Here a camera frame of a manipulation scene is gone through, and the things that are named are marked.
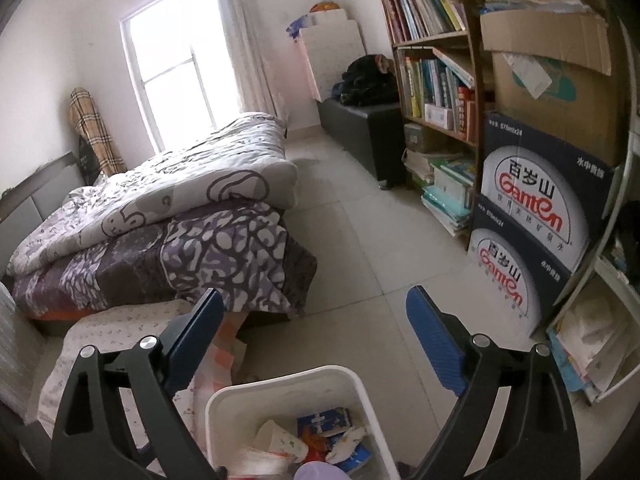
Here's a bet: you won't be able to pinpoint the blue carton box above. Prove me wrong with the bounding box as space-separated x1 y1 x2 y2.
297 407 353 438

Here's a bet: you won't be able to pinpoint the dark blue water carton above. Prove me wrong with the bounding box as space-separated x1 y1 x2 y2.
480 112 618 306
467 197 573 336

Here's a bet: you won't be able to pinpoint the wooden bookshelf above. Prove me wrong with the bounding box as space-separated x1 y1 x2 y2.
367 0 493 253

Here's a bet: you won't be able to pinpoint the black clothes pile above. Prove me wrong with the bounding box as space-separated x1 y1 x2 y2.
331 54 398 107

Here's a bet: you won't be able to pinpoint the white plastic bin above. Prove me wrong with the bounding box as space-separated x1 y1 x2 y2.
205 365 401 480

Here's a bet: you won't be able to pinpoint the grey bed headboard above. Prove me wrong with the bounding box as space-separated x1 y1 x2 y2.
0 152 92 273

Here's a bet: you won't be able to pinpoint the row of upright books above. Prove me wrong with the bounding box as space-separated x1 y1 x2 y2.
380 0 468 43

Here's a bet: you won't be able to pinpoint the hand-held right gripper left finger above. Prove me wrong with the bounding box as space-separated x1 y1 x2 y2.
50 287 226 480

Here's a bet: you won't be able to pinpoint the brown cardboard box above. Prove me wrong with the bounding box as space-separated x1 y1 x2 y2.
479 10 623 166

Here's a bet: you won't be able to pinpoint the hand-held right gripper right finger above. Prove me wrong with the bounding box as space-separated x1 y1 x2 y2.
406 285 581 480

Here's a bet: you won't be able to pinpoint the stack of flat books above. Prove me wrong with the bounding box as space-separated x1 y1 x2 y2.
402 147 477 237

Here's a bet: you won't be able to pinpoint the white cartoon print quilt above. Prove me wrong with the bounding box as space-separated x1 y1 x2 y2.
7 112 299 276

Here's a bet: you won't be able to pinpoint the pile of loose papers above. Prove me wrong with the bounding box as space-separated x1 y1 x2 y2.
547 290 637 405

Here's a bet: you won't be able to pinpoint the row of textbooks red spine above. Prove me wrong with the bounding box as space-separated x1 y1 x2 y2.
402 50 478 142

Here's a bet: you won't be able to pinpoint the purple round lid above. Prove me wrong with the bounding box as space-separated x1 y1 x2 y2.
292 462 347 480

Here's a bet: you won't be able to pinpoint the orange checked cloth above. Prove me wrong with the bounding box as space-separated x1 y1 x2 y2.
197 317 248 388

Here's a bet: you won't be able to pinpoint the white curtain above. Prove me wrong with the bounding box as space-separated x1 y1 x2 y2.
207 0 291 123

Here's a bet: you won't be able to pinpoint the window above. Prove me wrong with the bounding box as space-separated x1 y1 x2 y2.
119 0 241 153

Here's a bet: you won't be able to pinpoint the orange bed sheet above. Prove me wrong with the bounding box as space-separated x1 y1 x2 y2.
27 307 108 322

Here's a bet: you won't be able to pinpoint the black storage bench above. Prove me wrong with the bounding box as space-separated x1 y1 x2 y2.
317 97 407 191

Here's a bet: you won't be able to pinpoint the white shelf unit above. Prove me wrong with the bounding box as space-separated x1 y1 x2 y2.
545 125 640 406

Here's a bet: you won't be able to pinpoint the white foam boards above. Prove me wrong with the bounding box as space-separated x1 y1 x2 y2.
286 7 372 102

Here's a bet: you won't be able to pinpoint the plaid cushion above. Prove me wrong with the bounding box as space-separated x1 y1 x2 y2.
69 87 126 178

